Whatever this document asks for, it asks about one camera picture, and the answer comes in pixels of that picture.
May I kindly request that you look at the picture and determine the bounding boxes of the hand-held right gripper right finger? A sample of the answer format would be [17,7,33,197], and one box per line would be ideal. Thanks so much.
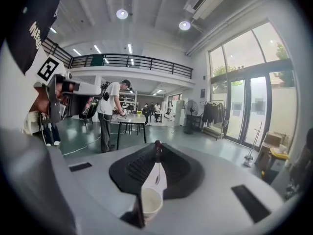
[144,142,287,233]

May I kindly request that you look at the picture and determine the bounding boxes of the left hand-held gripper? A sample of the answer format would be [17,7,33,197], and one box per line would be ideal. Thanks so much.
[25,54,102,125]

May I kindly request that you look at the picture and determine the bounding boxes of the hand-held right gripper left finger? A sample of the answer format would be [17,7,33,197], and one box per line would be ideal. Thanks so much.
[52,142,157,230]

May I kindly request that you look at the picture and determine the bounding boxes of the white mug with spoon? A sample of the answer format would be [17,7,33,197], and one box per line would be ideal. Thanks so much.
[141,187,164,221]

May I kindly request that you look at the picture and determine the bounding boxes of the small metal spoon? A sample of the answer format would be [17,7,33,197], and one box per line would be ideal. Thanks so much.
[154,140,163,185]

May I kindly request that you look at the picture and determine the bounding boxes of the person's left hand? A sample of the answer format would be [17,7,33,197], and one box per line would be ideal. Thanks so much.
[28,86,50,114]

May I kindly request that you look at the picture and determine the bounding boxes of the long black balcony railing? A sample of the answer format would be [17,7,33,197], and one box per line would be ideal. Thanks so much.
[41,37,194,80]

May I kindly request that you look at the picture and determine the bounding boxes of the pink checked tablecloth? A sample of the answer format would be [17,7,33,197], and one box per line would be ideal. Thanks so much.
[141,163,168,193]

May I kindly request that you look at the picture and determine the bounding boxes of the white table with black legs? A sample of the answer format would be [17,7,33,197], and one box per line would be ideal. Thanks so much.
[111,114,148,151]

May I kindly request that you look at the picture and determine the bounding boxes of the cardboard box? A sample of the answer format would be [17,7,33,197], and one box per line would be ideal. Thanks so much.
[254,130,292,166]

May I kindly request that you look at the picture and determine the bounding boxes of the clothes rack with dark clothes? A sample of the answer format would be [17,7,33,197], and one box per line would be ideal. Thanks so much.
[201,100,227,140]

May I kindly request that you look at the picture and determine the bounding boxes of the black standing fan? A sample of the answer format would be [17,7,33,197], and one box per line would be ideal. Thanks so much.
[183,100,199,135]

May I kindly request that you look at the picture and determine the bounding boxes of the person's black shirt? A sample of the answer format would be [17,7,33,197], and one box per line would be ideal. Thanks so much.
[4,0,72,74]

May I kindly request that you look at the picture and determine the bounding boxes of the white cabinet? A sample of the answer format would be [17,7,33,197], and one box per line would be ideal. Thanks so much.
[171,99,186,127]

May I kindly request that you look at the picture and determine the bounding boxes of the white ceiling air conditioner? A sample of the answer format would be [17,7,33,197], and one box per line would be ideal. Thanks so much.
[183,0,224,21]

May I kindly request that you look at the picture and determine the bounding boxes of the white ceiling pipes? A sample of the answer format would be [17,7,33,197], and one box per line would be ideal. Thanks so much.
[185,0,268,56]

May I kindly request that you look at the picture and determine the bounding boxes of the white floor cable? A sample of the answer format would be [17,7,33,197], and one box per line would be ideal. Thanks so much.
[62,135,102,157]

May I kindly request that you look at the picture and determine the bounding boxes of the white dustpan with handle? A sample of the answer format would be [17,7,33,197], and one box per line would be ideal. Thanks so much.
[243,120,264,168]

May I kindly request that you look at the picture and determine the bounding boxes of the tall glass door wall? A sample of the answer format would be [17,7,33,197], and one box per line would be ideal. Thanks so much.
[208,22,298,152]

